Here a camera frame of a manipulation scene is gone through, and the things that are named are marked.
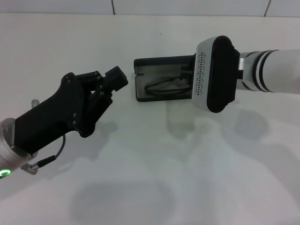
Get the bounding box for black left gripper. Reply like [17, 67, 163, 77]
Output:
[11, 66, 129, 158]

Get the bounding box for black glasses case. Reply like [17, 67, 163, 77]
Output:
[133, 54, 197, 103]

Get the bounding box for black glasses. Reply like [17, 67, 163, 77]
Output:
[144, 72, 195, 96]

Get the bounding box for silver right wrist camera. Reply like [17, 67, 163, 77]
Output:
[191, 35, 240, 114]

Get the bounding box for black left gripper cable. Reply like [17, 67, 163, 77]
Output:
[20, 133, 68, 176]

